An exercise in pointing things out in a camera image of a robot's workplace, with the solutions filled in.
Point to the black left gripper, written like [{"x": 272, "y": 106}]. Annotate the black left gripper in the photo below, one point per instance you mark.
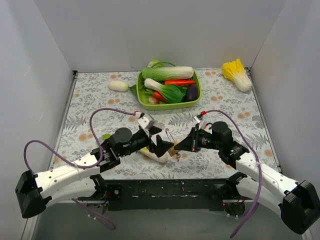
[{"x": 153, "y": 140}]

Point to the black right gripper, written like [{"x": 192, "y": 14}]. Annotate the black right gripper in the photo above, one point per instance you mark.
[{"x": 195, "y": 139}]

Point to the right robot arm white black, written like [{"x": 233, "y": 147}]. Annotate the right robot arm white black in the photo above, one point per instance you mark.
[{"x": 297, "y": 203}]

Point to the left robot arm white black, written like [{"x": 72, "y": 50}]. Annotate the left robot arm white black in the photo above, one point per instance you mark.
[{"x": 35, "y": 191}]

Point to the celery stalk toy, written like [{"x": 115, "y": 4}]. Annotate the celery stalk toy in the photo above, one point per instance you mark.
[{"x": 144, "y": 151}]

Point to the beige mushroom toy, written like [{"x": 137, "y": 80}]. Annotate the beige mushroom toy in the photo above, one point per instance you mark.
[{"x": 153, "y": 100}]

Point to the green plastic basket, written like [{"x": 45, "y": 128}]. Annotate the green plastic basket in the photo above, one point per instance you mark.
[{"x": 144, "y": 99}]

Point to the small red chili toy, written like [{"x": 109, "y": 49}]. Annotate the small red chili toy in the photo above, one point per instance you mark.
[{"x": 158, "y": 96}]

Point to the bok choy toy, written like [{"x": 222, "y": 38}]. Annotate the bok choy toy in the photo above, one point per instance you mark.
[{"x": 171, "y": 93}]

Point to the purple eggplant toy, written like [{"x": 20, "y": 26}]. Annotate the purple eggplant toy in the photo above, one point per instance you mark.
[{"x": 191, "y": 93}]

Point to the white radish toy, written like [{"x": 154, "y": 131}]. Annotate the white radish toy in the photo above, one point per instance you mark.
[{"x": 121, "y": 86}]

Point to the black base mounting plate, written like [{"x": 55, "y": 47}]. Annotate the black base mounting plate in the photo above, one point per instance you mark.
[{"x": 168, "y": 194}]

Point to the green napa cabbage toy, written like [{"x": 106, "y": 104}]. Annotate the green napa cabbage toy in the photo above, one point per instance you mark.
[{"x": 161, "y": 74}]

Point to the floral patterned table mat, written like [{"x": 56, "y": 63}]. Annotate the floral patterned table mat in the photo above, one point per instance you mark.
[{"x": 95, "y": 110}]

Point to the light green leaf toy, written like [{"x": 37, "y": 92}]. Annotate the light green leaf toy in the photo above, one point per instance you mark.
[{"x": 155, "y": 63}]

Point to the yellow white cabbage toy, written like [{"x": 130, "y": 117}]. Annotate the yellow white cabbage toy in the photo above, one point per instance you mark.
[{"x": 235, "y": 72}]

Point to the aluminium frame rail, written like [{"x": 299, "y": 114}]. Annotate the aluminium frame rail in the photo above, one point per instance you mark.
[{"x": 270, "y": 194}]

